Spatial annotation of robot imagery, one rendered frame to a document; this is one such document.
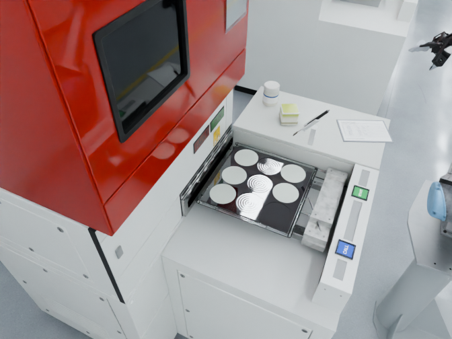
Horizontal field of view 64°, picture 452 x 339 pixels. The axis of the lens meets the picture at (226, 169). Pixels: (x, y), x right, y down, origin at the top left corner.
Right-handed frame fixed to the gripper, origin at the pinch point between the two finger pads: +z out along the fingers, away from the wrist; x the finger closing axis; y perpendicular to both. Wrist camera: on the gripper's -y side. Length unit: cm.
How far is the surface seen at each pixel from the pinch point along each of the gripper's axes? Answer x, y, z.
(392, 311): -63, -99, 35
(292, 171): 29, -79, 15
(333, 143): 20, -61, 8
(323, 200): 16, -86, 5
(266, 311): 20, -132, 6
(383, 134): 3.5, -45.7, 1.4
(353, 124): 14.0, -45.1, 9.1
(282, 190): 30, -90, 11
